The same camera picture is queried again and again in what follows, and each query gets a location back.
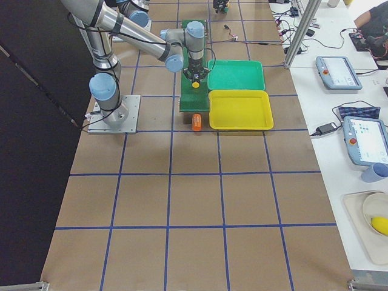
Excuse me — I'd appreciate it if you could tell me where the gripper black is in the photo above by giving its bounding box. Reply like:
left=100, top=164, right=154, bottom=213
left=213, top=0, right=229, bottom=13
left=182, top=58, right=209, bottom=82

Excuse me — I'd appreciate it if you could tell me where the yellow push button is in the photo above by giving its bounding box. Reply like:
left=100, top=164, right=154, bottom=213
left=192, top=81, right=200, bottom=89

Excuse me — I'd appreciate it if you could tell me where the orange cylinder with white print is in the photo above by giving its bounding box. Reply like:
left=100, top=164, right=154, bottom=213
left=192, top=113, right=202, bottom=132

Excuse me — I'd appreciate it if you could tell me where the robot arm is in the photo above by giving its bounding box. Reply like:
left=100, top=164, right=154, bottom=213
left=62, top=1, right=210, bottom=133

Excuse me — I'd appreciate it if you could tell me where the green plastic tray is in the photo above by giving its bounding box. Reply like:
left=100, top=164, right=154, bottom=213
left=207, top=59, right=266, bottom=90

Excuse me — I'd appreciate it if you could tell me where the green conveyor belt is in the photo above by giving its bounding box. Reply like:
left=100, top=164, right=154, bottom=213
left=179, top=20, right=210, bottom=113

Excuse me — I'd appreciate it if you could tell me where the yellow plastic tray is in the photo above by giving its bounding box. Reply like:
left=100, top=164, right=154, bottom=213
left=209, top=90, right=274, bottom=130

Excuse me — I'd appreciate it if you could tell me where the teach pendant far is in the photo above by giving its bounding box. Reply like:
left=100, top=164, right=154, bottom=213
left=315, top=56, right=363, bottom=91

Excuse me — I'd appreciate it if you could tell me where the teach pendant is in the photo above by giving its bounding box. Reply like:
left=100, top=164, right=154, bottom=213
left=343, top=116, right=387, bottom=166
left=315, top=56, right=363, bottom=91

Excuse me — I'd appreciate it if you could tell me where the black power adapter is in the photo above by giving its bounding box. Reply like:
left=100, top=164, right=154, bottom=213
left=313, top=122, right=338, bottom=136

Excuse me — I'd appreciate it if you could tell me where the plaid cloth pouch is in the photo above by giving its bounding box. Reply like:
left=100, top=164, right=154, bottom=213
left=338, top=106, right=381, bottom=121

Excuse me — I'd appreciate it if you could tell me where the teach pendant near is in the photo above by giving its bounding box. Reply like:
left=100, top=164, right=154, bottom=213
left=343, top=116, right=387, bottom=166

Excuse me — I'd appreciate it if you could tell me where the blue plastic cup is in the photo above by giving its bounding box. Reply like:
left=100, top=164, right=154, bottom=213
left=361, top=163, right=387, bottom=183

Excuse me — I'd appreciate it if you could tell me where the cream bowl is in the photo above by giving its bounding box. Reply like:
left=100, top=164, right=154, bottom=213
left=362, top=192, right=387, bottom=236

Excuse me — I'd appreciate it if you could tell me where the yellow lemon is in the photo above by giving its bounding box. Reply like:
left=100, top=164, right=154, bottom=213
left=371, top=216, right=388, bottom=236

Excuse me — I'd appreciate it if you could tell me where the beige tray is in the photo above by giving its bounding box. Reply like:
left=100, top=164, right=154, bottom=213
left=343, top=191, right=387, bottom=266

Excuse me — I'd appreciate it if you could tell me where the aluminium frame post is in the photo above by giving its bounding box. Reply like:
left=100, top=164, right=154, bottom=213
left=284, top=0, right=321, bottom=69

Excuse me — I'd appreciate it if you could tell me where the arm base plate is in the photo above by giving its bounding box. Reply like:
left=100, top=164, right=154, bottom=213
left=87, top=95, right=141, bottom=134

